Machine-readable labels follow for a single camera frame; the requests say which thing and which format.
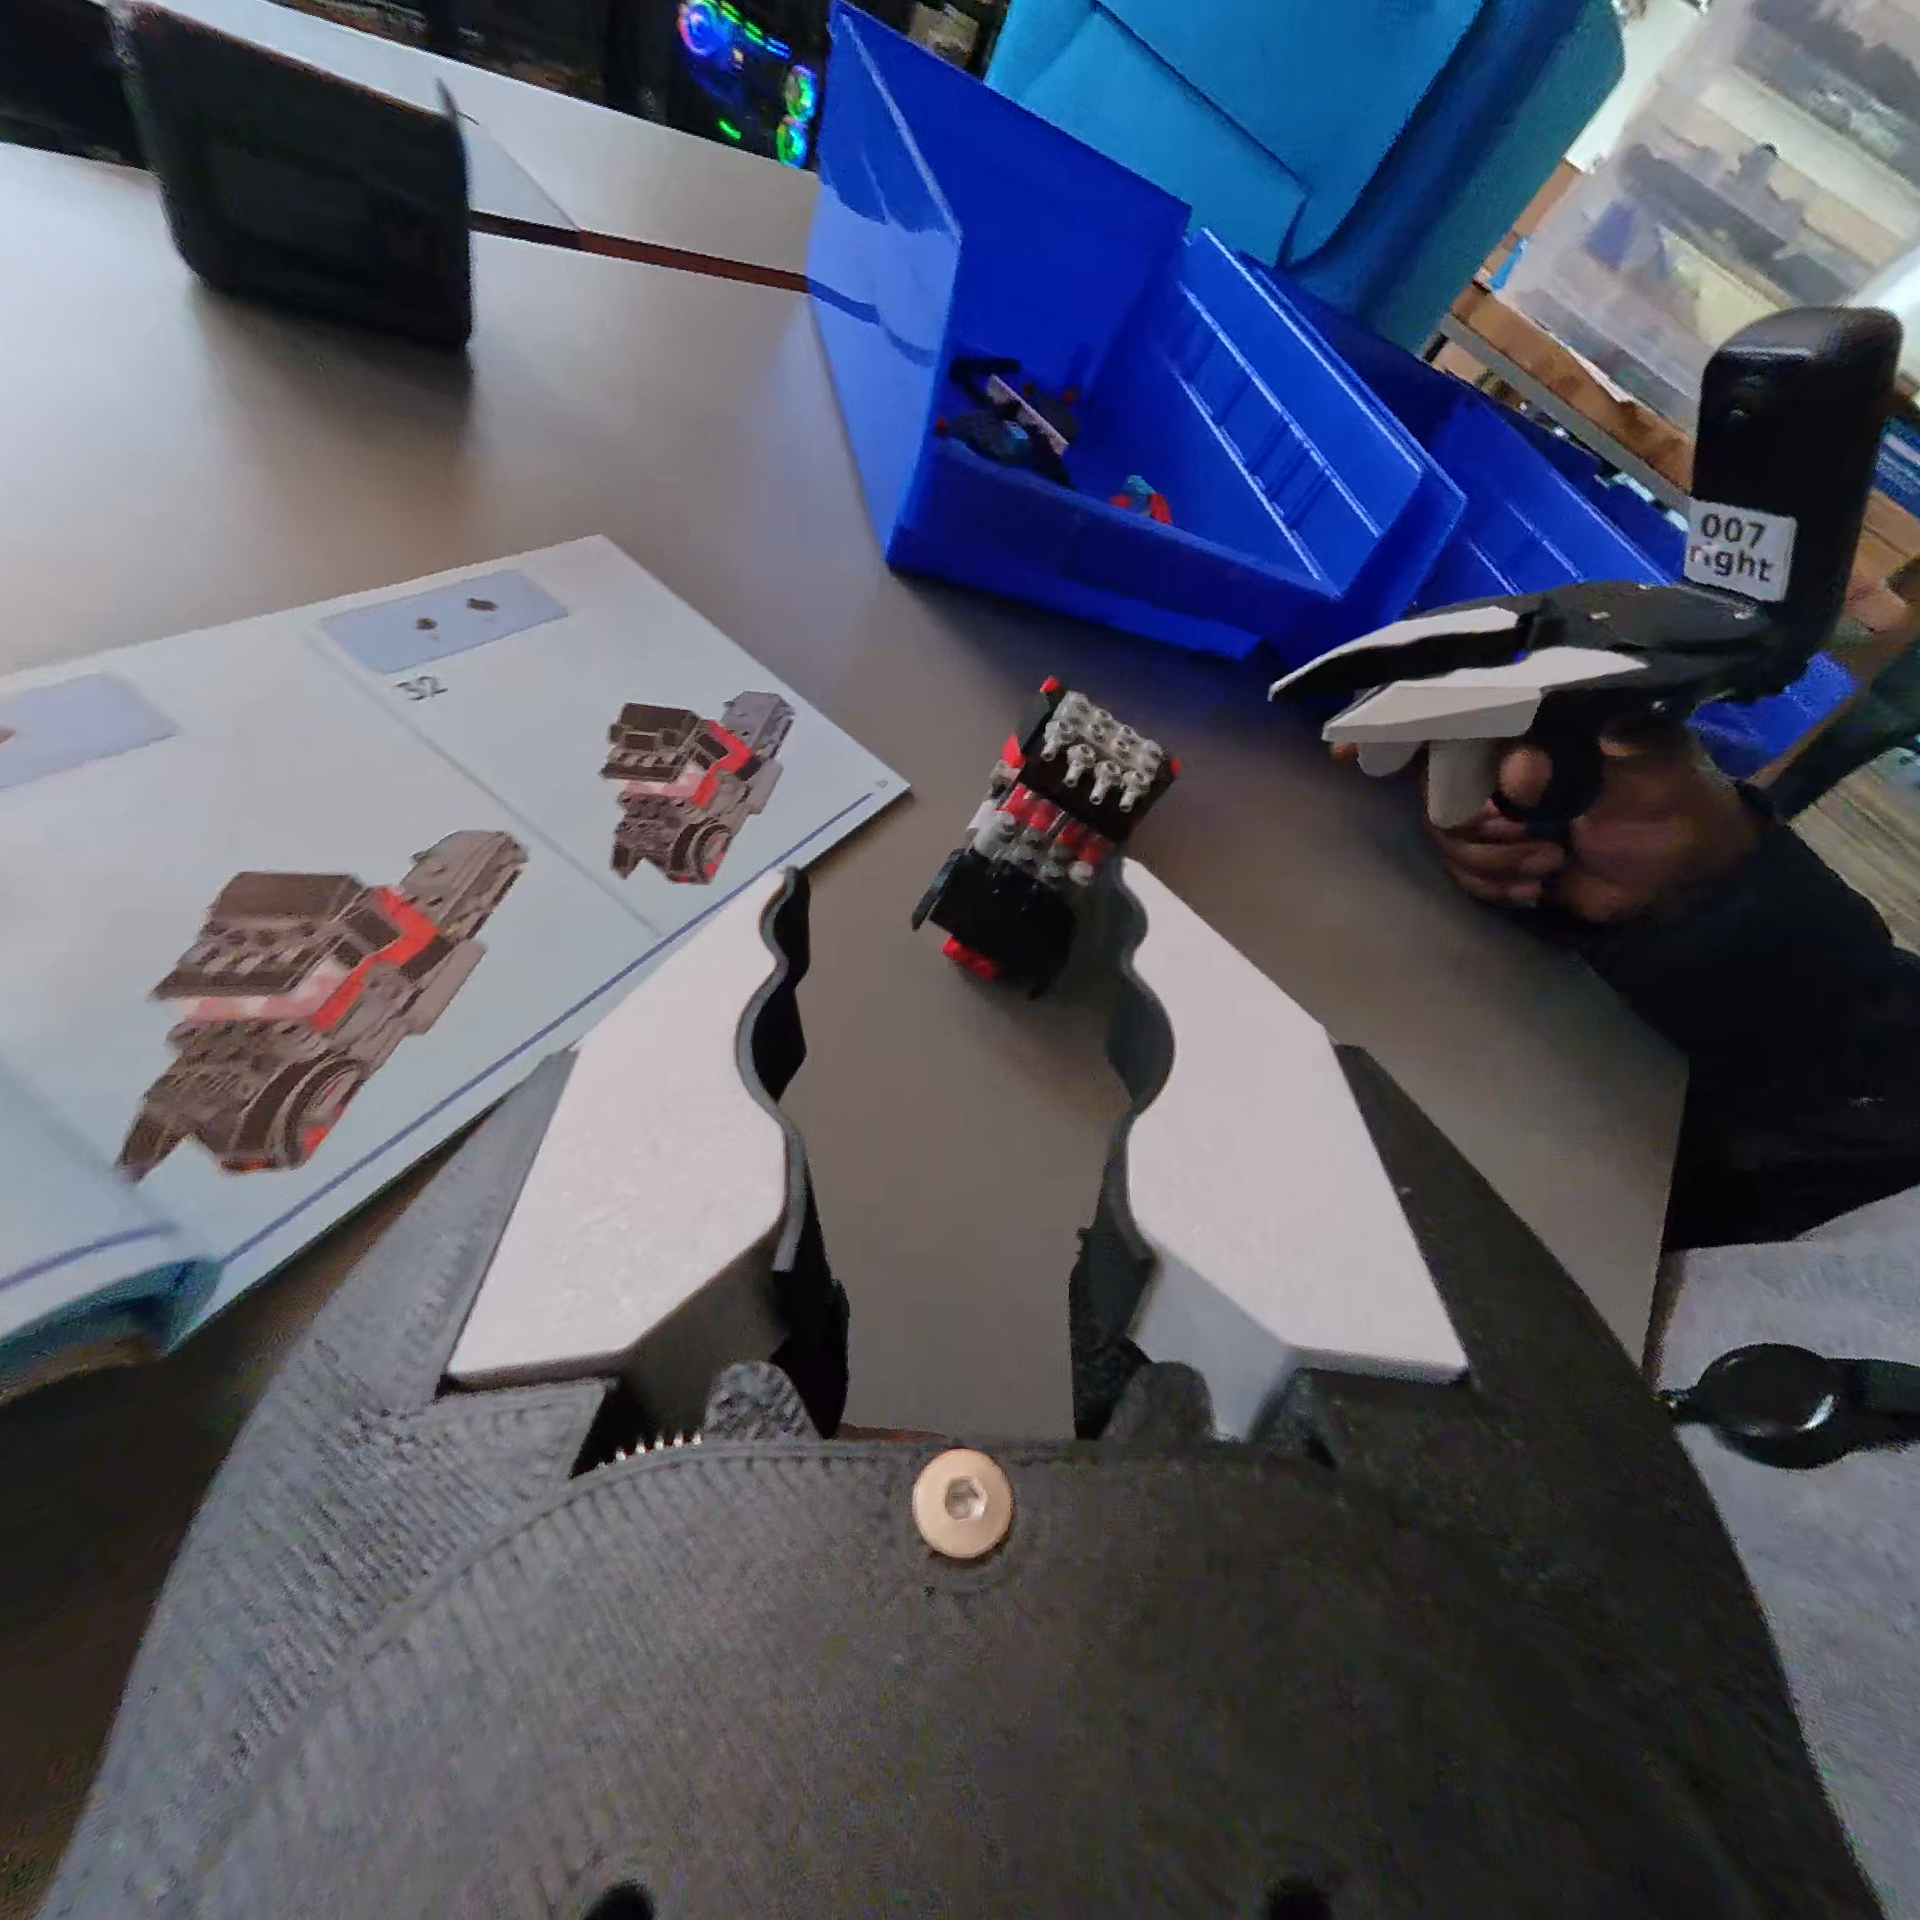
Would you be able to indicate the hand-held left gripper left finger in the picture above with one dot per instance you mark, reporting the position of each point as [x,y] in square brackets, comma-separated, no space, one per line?
[646,1185]

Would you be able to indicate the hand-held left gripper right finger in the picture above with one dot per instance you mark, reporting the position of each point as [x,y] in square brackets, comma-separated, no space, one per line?
[1290,1185]

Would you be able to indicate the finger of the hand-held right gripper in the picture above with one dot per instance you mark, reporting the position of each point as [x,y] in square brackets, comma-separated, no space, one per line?
[1425,645]
[1454,709]

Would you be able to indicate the black red toy brick vehicle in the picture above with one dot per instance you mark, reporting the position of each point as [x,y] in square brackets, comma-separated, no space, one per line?
[1037,902]

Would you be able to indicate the person's right forearm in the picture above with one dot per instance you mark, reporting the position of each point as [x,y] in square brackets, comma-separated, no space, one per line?
[1799,1019]

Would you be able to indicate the person's right hand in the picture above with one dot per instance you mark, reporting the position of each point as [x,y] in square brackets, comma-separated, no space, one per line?
[1650,826]

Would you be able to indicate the wooden shelf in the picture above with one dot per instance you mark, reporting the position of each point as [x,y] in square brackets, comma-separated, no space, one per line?
[1576,390]

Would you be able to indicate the clear storage boxes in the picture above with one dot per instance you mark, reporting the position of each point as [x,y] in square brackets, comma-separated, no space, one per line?
[1723,165]

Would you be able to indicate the blue bin with few bricks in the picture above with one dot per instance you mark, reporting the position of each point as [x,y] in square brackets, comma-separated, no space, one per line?
[1080,569]

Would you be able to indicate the black and teal toy bricks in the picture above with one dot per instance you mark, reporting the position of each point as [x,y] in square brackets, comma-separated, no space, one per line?
[1019,427]

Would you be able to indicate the instruction booklet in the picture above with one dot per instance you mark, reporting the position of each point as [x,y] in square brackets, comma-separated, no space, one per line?
[376,781]

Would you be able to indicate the cyan chair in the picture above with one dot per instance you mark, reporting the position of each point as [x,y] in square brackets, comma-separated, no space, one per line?
[1201,105]

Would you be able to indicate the person's grey garment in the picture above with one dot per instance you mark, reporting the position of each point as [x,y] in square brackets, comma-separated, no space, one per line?
[1799,1651]

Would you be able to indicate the computer with coloured lights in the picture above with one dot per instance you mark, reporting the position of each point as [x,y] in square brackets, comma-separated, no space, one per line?
[734,75]

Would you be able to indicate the black cube device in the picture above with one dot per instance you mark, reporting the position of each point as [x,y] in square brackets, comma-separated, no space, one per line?
[317,182]

